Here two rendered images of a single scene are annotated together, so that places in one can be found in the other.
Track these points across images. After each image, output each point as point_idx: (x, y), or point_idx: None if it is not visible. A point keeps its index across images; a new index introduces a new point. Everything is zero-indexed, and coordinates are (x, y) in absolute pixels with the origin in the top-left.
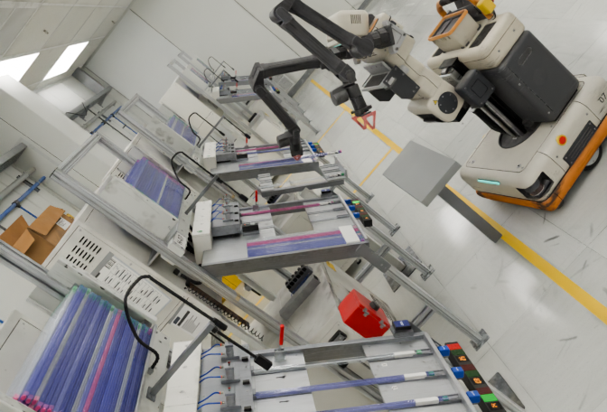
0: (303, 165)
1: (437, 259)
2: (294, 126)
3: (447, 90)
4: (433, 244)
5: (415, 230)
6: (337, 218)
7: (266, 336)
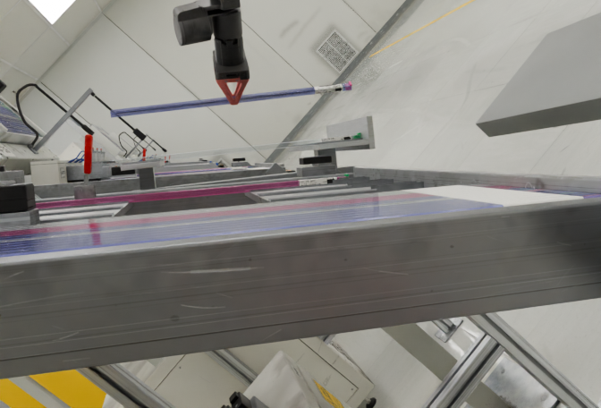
0: (252, 175)
1: None
2: None
3: None
4: (584, 346)
5: (512, 322)
6: (376, 190)
7: None
